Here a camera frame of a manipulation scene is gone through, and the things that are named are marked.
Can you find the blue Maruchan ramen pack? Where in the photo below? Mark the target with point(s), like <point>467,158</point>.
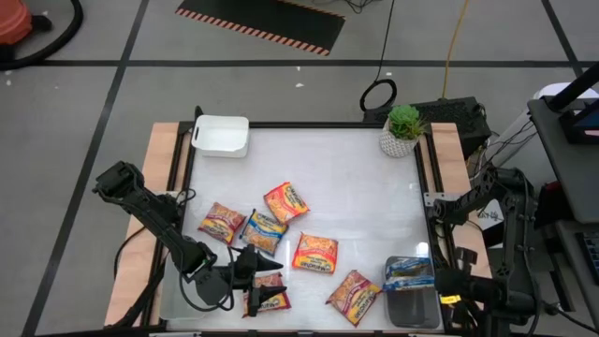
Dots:
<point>263,232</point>
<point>407,283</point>
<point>407,266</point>

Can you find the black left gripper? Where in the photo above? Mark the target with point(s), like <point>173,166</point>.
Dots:
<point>213,285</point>

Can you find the black hazard-striped floor mat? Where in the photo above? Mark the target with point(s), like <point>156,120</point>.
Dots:
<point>262,21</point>

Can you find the clear plastic bin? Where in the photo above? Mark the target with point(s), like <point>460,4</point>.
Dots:
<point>173,299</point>

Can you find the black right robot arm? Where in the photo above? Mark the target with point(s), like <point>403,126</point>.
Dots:
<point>515,224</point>

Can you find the black computer case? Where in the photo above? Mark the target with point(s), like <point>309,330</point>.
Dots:
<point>449,114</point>

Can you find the dark keyboard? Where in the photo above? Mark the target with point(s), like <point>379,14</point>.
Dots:
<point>590,253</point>

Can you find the black metal table frame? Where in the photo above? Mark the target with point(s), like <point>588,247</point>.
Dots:
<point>327,125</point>

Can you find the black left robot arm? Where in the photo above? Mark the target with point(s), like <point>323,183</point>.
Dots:
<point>154,220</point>

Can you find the dark grey plastic bin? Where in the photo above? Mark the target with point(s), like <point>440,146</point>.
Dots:
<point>412,311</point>

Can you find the dark screen on desk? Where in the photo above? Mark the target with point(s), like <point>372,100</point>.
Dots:
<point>580,128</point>

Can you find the white round object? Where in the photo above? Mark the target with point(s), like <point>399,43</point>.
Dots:
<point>552,89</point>

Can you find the white paper sheet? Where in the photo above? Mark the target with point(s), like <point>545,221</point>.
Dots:
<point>493,216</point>

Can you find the orange Maruchan ramen pack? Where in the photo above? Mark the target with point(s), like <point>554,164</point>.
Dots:
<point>285,202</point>
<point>316,253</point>

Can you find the black diagonal post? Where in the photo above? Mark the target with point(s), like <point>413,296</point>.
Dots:
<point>573,86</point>

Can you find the white plastic bin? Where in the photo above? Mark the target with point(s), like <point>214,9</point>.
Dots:
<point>220,138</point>

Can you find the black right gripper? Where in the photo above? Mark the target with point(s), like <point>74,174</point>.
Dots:
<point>451,282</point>

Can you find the green plant in white pot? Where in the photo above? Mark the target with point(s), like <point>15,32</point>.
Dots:
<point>403,126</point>

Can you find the light wooden side board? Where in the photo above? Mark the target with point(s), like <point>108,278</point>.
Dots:
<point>444,140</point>
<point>159,145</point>

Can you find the orange shop vacuum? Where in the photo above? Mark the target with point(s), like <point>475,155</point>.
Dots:
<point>14,21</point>

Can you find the grey desk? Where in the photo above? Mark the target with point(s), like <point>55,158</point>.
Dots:
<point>571,178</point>

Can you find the red Maruchan ramen pack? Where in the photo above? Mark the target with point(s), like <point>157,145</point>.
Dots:
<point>354,297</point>
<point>222,224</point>
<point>270,280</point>

